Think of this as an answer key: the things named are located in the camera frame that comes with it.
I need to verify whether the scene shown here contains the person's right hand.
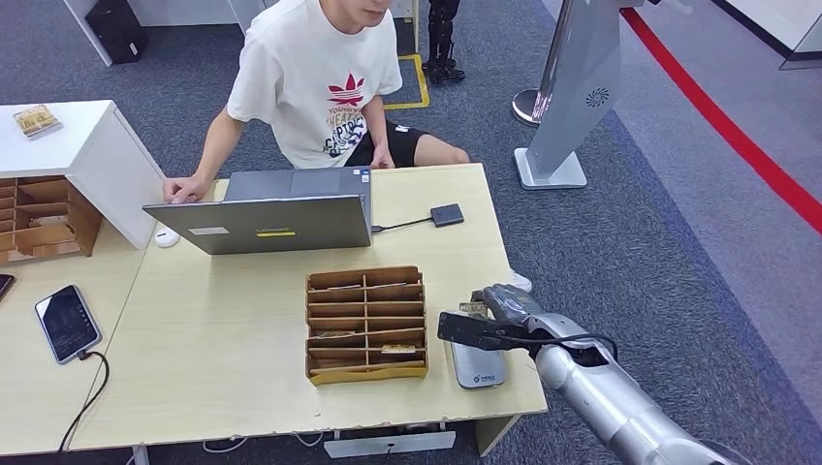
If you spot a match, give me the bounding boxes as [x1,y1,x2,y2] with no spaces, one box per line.
[161,174,210,205]

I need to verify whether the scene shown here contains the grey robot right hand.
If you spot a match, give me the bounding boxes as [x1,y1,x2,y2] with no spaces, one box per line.
[470,284,560,335]

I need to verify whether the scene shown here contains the wooden card organiser tray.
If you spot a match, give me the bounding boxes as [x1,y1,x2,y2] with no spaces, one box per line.
[304,265,429,388]

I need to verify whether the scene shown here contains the pale grey card reader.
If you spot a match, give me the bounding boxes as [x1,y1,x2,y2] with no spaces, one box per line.
[449,311,507,390]

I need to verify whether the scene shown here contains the person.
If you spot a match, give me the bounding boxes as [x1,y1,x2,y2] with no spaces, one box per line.
[161,0,533,294]

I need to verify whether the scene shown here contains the small black USB box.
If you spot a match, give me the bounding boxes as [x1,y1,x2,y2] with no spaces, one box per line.
[428,202,465,229]

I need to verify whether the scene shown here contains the grey laptop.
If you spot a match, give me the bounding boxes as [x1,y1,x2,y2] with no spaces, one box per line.
[142,167,374,257]

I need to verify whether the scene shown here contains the white cabinet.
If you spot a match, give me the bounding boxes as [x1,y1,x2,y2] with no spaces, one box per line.
[0,99,167,252]

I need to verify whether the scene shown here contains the wooden desk leg panel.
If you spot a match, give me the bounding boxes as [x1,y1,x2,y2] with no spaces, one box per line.
[475,414,522,458]

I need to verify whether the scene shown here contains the black robot legs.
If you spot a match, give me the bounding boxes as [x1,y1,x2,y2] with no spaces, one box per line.
[422,0,467,84]

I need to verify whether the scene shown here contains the wooden compartment box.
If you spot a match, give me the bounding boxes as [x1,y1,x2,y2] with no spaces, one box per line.
[0,175,104,265]

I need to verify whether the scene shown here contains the wrapped pack of cards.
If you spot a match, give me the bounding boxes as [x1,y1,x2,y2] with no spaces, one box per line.
[13,104,64,140]

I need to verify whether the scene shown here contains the black box on floor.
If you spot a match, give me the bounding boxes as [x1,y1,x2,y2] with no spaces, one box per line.
[84,0,150,66]

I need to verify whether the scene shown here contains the black smartphone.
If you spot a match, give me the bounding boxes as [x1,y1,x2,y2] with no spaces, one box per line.
[33,284,104,366]

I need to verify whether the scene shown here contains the white furniture leg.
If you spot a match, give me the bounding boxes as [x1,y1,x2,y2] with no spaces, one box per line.
[62,0,113,68]

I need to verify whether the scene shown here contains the grey kiosk stand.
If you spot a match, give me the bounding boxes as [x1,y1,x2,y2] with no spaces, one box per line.
[513,0,644,191]

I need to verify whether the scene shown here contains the round chrome base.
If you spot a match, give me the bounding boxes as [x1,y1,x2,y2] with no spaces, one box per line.
[700,439,752,465]

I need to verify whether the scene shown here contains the white raised platform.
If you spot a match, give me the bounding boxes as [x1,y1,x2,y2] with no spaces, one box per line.
[709,0,822,71]

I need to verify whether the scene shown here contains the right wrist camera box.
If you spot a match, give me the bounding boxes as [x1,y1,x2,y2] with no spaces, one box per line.
[437,311,534,353]

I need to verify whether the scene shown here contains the black USB box cable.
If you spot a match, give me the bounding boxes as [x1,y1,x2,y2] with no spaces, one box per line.
[370,216,432,234]

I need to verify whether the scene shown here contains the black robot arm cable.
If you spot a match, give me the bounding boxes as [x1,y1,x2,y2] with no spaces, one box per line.
[481,332,619,366]

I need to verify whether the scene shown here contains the chrome stanchion post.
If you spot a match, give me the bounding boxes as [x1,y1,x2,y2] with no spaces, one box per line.
[511,0,580,127]

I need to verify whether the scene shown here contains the white bracket under desk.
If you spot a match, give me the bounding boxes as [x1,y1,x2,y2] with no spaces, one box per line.
[323,431,458,459]

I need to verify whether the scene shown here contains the black phone charging cable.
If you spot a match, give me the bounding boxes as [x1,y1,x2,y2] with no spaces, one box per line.
[57,350,111,457]

